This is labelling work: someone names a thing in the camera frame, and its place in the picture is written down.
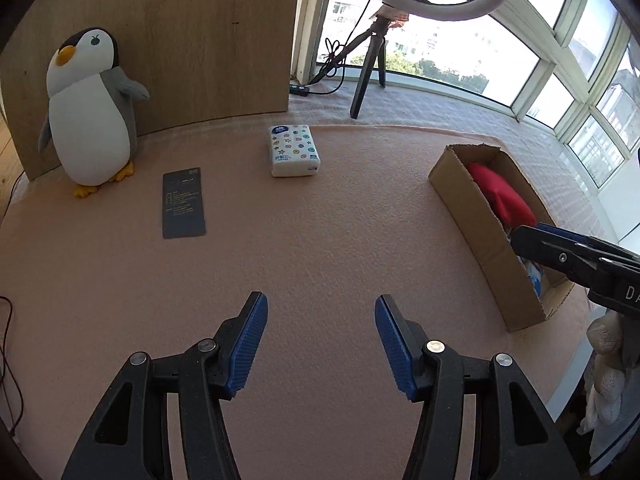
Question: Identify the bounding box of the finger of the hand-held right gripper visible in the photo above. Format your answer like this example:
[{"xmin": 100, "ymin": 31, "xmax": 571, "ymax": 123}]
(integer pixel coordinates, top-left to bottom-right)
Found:
[
  {"xmin": 537, "ymin": 224, "xmax": 640, "ymax": 263},
  {"xmin": 510, "ymin": 225, "xmax": 626, "ymax": 289}
]

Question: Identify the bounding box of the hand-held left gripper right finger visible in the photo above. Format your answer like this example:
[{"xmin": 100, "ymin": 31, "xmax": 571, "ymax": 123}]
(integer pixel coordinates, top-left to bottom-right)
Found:
[{"xmin": 375, "ymin": 294, "xmax": 581, "ymax": 480}]

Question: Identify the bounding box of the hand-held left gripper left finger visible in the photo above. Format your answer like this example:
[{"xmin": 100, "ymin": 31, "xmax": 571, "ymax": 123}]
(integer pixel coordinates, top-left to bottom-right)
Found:
[{"xmin": 62, "ymin": 291, "xmax": 269, "ymax": 480}]

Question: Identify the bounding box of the red cloth pouch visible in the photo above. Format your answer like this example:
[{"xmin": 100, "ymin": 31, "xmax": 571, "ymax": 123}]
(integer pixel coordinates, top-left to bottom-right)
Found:
[{"xmin": 467, "ymin": 162, "xmax": 538, "ymax": 233}]

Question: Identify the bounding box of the cardboard box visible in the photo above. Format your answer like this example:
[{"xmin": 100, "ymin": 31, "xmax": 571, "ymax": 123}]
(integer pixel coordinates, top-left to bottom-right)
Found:
[{"xmin": 428, "ymin": 143, "xmax": 576, "ymax": 333}]

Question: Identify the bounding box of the person's right forearm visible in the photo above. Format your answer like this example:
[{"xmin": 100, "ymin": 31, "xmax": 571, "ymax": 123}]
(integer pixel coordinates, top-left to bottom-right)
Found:
[{"xmin": 589, "ymin": 405, "xmax": 640, "ymax": 478}]

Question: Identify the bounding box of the person's right hand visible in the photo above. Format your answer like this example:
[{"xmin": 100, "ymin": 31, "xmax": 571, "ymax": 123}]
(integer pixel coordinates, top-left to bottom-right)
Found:
[{"xmin": 579, "ymin": 310, "xmax": 640, "ymax": 436}]

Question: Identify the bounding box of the white spray can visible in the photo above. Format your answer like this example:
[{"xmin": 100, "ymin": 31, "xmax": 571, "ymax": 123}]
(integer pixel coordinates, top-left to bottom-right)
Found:
[{"xmin": 522, "ymin": 257, "xmax": 547, "ymax": 297}]

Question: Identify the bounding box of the pink foam mat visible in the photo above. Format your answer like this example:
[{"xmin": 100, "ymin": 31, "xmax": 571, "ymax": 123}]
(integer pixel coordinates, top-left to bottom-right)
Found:
[{"xmin": 0, "ymin": 122, "xmax": 596, "ymax": 480}]

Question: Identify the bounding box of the dark grey card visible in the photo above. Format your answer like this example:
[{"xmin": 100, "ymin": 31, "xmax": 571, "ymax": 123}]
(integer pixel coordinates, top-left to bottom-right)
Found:
[{"xmin": 161, "ymin": 167, "xmax": 207, "ymax": 240}]

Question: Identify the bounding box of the patterned tissue pack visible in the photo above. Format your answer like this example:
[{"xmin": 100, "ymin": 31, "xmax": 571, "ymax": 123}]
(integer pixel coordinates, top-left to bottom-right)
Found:
[{"xmin": 268, "ymin": 124, "xmax": 321, "ymax": 178}]

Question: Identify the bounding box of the black tripod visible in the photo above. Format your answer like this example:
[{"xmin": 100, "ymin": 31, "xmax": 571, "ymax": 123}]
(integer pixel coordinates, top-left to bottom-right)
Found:
[{"xmin": 349, "ymin": 2, "xmax": 408, "ymax": 120}]

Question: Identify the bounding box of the penguin plush toy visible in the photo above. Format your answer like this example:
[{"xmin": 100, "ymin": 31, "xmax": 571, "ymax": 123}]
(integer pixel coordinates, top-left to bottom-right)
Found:
[{"xmin": 37, "ymin": 27, "xmax": 151, "ymax": 199}]

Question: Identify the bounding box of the wooden back board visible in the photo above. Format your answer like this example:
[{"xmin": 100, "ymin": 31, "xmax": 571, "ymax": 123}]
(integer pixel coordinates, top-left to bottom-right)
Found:
[{"xmin": 0, "ymin": 0, "xmax": 303, "ymax": 183}]

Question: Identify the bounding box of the black cable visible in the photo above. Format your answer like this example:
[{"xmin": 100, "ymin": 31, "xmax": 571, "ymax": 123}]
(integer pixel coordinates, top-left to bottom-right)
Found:
[{"xmin": 310, "ymin": 37, "xmax": 373, "ymax": 96}]

